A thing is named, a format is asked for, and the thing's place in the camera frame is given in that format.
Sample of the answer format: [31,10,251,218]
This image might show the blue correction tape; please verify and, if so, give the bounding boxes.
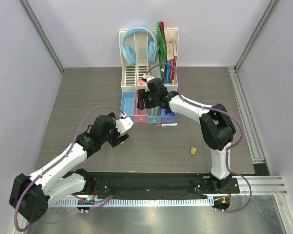
[162,109,171,115]

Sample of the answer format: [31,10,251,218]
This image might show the pastel four-compartment organizer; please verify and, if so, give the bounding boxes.
[120,91,176,124]

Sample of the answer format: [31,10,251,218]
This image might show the brown capped white marker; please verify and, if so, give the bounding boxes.
[156,123,178,127]

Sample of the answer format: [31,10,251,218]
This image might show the yellow highlighter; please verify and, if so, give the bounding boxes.
[148,107,160,116]

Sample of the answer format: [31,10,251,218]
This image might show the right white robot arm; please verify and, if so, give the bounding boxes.
[137,76,236,193]

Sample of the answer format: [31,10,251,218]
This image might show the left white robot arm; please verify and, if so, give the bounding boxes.
[9,112,134,223]

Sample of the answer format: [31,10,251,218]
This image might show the pink sticky note block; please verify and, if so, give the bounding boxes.
[136,80,146,86]

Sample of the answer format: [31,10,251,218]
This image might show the red books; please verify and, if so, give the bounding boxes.
[163,42,177,84]

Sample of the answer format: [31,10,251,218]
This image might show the white desktop file rack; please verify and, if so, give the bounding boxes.
[119,26,179,92]

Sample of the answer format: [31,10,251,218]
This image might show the blue headphones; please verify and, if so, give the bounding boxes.
[120,26,158,66]

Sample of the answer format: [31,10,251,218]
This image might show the green folder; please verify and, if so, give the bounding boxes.
[157,21,167,79]

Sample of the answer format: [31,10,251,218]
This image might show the small yellow eraser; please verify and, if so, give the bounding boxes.
[190,147,196,154]

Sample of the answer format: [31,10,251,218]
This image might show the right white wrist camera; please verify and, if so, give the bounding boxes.
[142,74,155,85]

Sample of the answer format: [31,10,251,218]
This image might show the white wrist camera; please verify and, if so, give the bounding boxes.
[142,74,155,85]
[115,113,134,134]

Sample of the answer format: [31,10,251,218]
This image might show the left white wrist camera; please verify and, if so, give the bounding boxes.
[115,113,134,134]

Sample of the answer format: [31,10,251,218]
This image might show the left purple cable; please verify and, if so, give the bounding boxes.
[13,104,127,232]

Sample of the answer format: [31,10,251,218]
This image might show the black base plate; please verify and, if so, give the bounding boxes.
[75,172,240,200]

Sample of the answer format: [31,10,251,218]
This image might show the white cable duct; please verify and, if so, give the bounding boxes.
[51,197,214,209]

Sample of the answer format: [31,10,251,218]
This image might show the aluminium frame rail left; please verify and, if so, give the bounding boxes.
[19,0,64,74]

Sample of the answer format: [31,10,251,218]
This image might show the aluminium frame rail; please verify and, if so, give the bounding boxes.
[228,0,293,195]
[19,0,64,74]

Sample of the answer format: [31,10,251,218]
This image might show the aluminium frame rail right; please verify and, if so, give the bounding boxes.
[228,0,293,195]

